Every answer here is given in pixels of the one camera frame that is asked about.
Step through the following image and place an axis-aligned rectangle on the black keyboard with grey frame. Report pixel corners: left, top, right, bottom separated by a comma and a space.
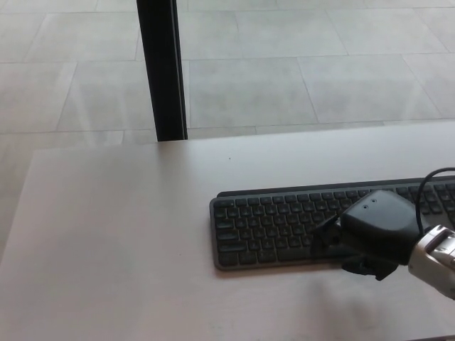
209, 176, 455, 272

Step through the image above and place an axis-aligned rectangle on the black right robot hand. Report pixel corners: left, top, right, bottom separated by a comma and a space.
310, 190, 427, 281

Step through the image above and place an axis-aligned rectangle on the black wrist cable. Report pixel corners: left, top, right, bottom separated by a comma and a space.
415, 168, 455, 234

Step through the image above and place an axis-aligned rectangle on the black vertical post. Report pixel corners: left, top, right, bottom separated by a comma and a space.
136, 0, 188, 143

